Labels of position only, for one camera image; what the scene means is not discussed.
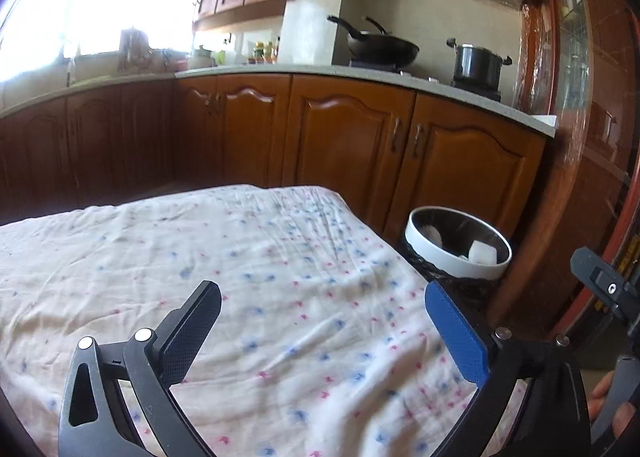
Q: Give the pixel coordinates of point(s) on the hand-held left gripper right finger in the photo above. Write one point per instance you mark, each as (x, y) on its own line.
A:
(457, 332)

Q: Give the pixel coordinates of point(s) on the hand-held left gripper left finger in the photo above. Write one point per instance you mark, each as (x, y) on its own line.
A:
(185, 337)

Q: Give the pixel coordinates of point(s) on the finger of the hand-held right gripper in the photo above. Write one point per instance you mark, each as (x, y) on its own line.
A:
(600, 282)

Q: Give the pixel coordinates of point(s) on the black trash bag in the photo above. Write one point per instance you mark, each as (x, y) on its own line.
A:
(450, 287)

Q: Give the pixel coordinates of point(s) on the white foam block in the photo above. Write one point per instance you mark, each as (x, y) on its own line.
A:
(482, 252)

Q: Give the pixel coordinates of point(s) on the white round trash bin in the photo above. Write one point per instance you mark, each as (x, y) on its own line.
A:
(425, 249)

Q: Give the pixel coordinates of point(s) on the white tissue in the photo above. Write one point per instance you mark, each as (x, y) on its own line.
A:
(432, 233)

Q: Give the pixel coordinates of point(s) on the person's right hand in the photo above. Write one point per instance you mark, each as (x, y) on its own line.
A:
(597, 402)

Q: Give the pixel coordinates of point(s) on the wooden framed glass door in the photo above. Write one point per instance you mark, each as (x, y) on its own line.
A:
(575, 187)

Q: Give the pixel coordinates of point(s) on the white dotted tablecloth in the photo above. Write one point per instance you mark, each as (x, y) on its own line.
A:
(300, 312)

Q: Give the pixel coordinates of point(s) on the wooden cabinet door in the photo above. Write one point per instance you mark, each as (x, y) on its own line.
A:
(195, 137)
(345, 152)
(32, 162)
(255, 137)
(120, 147)
(475, 167)

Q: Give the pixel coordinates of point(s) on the black lidded cooking pot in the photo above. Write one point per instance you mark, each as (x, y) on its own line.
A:
(477, 64)

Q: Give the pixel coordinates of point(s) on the grey stone countertop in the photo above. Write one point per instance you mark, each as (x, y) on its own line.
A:
(300, 69)

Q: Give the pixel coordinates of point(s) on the black wok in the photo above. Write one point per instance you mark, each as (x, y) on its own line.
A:
(385, 49)

